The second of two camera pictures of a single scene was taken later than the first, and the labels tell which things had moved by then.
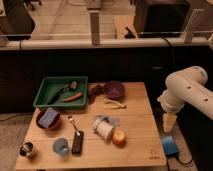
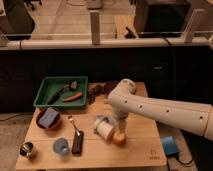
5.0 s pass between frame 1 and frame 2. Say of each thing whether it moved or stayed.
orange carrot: stayed
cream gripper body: moved
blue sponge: stayed
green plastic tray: stayed
